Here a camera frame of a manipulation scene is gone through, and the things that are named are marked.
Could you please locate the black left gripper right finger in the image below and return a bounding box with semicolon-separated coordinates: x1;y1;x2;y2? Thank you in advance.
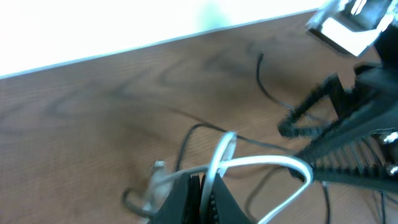
208;174;252;224

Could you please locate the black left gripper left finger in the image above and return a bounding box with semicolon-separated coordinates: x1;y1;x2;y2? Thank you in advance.
149;174;201;224

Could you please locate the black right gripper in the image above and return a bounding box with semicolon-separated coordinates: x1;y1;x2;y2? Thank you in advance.
277;62;398;192

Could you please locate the white usb cable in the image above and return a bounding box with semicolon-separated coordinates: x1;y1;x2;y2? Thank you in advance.
142;130;314;224

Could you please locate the thin black cable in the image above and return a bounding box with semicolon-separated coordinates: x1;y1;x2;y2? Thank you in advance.
244;52;332;224

